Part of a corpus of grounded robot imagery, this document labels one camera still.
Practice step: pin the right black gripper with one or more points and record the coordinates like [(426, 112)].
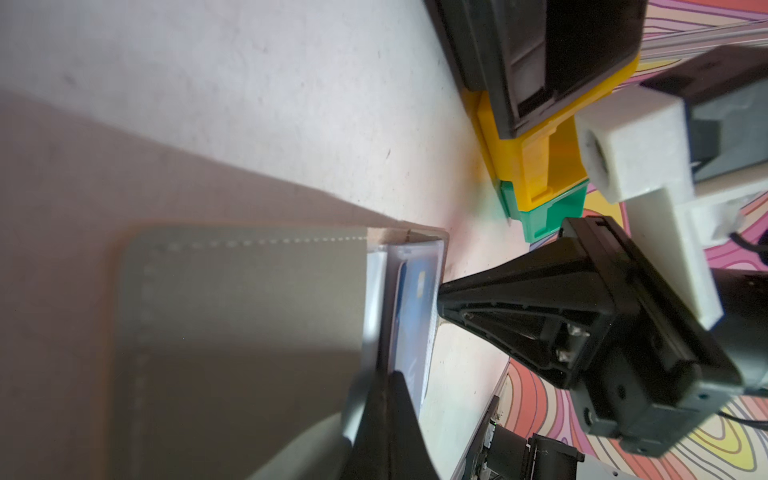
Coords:
[(560, 308)]

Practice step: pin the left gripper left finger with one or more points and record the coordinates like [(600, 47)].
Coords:
[(370, 456)]

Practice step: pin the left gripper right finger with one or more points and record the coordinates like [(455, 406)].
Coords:
[(407, 452)]

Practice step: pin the blue VIP credit card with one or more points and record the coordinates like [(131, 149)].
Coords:
[(413, 314)]

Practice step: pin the green plastic bin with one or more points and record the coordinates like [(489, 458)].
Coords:
[(544, 220)]

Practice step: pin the yellow plastic bin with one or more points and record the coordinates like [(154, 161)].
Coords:
[(544, 162)]

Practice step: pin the black plastic bin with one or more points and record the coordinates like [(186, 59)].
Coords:
[(535, 57)]

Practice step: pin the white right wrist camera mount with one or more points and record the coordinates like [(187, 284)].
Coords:
[(634, 146)]

